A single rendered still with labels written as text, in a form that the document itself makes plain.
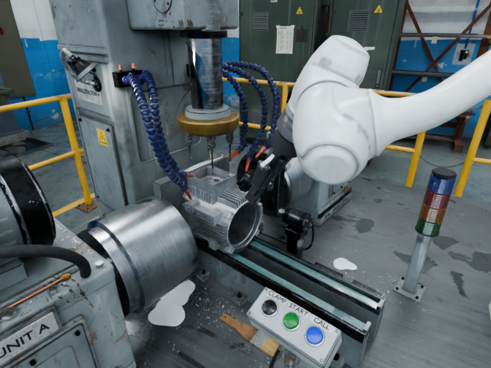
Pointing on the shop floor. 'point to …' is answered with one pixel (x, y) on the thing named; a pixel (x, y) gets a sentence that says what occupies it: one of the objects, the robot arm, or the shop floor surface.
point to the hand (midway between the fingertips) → (255, 192)
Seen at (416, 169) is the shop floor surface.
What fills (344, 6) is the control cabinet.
